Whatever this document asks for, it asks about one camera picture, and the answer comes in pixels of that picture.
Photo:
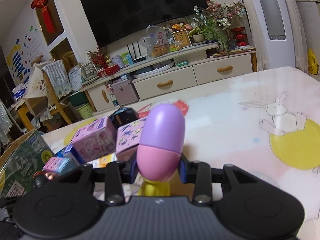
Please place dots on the small pink blue box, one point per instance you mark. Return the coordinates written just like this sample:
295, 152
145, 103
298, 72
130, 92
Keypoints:
59, 166

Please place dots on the green waste bin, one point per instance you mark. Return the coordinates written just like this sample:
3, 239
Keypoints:
85, 110

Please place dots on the yellow detergent bottle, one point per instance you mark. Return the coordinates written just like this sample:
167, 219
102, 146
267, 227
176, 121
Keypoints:
312, 62

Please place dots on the purple patterned toy box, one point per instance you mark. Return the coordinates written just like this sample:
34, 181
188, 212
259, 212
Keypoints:
128, 137

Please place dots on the purple pink egg toy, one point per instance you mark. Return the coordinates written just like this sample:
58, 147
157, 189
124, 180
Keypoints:
161, 143

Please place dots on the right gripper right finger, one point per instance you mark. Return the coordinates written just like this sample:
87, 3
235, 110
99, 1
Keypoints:
202, 175

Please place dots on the red gift box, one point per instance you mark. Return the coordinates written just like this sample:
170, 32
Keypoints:
108, 71

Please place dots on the cream tv cabinet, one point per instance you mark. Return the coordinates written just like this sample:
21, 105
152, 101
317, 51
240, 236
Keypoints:
174, 71

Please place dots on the pink storage box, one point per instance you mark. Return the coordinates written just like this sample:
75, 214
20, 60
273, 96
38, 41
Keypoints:
124, 92

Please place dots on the wooden chair with lace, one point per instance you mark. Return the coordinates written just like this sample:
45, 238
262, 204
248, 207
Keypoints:
57, 86

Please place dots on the red berry branch decoration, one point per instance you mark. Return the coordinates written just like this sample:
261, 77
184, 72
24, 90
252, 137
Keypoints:
98, 57

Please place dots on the black flat television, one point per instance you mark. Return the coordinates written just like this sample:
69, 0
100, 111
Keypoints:
111, 20

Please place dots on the blue product box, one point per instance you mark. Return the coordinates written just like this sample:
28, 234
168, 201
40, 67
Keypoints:
70, 152

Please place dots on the clear plastic snack bag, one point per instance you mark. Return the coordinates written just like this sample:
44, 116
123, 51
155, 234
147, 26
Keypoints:
155, 42

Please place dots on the red chinese knot decoration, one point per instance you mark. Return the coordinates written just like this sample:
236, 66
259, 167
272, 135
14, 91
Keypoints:
42, 4

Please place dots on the red lantern ornament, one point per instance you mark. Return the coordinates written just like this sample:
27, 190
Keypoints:
239, 36

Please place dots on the wooden side table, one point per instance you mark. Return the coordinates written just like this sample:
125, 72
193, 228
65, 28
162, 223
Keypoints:
37, 107

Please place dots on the green potted plant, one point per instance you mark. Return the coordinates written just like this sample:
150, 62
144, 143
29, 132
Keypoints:
210, 30

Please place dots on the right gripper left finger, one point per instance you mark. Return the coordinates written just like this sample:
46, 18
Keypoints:
114, 175

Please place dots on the pink patterned toy box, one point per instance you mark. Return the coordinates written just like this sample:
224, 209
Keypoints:
95, 140

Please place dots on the framed gold picture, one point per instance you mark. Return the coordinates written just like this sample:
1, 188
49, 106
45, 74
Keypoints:
182, 37

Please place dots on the green cardboard storage box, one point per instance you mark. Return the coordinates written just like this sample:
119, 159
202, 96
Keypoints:
20, 161

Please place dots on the pink artificial flowers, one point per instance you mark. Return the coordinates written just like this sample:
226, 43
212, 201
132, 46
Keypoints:
220, 15

